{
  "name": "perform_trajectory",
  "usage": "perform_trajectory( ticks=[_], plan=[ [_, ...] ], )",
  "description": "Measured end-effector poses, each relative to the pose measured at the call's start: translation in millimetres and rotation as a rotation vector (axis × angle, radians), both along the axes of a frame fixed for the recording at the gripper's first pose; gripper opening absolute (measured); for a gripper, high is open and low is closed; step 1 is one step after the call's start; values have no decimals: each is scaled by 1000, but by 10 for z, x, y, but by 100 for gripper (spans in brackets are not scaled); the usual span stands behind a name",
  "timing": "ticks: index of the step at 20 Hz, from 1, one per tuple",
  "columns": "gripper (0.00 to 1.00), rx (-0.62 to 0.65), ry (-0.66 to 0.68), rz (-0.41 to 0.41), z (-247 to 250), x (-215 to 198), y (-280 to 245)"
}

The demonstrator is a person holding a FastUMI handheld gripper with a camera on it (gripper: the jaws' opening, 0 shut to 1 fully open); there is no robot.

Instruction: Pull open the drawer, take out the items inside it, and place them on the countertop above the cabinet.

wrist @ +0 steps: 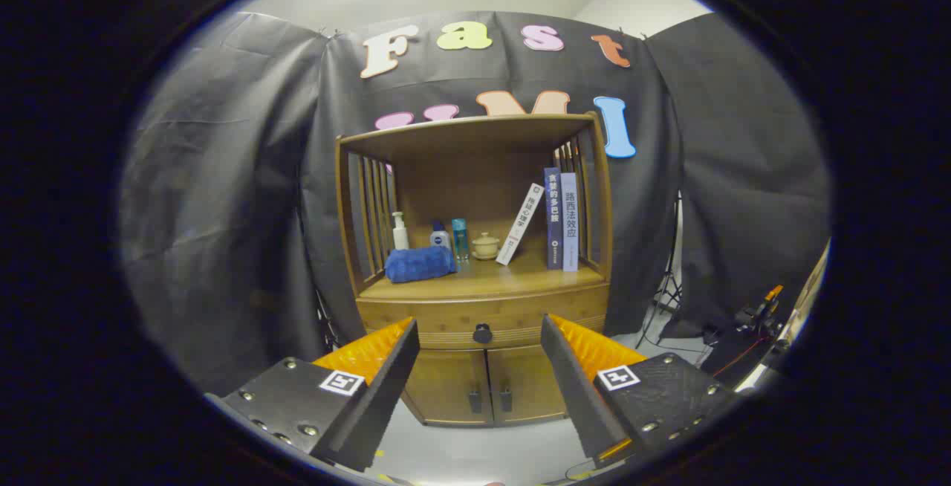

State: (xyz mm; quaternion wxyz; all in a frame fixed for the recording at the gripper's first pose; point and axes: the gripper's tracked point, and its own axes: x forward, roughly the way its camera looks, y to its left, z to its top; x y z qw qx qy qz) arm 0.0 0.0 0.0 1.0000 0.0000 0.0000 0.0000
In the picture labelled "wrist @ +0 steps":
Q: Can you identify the wooden cabinet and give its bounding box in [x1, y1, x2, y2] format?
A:
[334, 112, 614, 428]

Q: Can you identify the black light stand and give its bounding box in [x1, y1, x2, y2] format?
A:
[639, 192, 684, 349]

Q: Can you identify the wooden countertop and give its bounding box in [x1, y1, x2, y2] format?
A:
[360, 252, 606, 301]

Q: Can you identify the black device with orange tip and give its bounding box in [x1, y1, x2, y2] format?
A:
[702, 285, 788, 390]

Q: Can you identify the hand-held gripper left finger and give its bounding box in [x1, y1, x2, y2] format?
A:
[204, 317, 421, 472]

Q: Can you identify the dark blue book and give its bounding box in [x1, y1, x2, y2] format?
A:
[544, 167, 563, 270]

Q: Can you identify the wooden cabinet door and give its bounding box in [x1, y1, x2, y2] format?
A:
[401, 349, 491, 427]
[487, 345, 569, 424]

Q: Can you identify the white book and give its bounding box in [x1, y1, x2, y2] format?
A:
[496, 182, 545, 266]

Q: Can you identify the blue rolled towel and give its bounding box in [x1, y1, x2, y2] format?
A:
[384, 246, 457, 284]

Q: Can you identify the pale lavender book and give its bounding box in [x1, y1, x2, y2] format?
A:
[560, 172, 580, 273]

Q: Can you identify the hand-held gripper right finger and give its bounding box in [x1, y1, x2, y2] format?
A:
[540, 314, 744, 470]

